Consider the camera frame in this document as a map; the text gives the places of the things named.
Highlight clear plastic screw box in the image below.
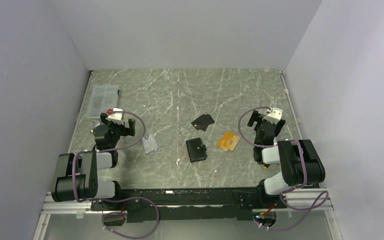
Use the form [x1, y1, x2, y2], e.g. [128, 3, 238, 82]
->
[86, 85, 120, 119]

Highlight black card sleeve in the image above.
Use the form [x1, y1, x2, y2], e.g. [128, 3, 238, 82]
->
[191, 114, 215, 132]

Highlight black leather card holder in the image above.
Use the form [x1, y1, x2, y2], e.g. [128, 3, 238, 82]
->
[185, 137, 207, 163]

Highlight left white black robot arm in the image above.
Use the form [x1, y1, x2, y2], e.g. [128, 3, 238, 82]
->
[51, 108, 136, 210]

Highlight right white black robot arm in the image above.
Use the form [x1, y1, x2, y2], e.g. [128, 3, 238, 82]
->
[247, 107, 326, 208]

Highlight silver credit card stack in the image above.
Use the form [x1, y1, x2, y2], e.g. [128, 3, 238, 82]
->
[141, 134, 160, 154]

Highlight orange card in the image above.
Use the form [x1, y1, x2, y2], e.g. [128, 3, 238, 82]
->
[217, 131, 241, 152]

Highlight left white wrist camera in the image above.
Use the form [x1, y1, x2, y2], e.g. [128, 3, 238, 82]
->
[106, 107, 124, 123]

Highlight aluminium frame rail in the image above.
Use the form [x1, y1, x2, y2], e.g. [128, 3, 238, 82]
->
[41, 188, 333, 218]

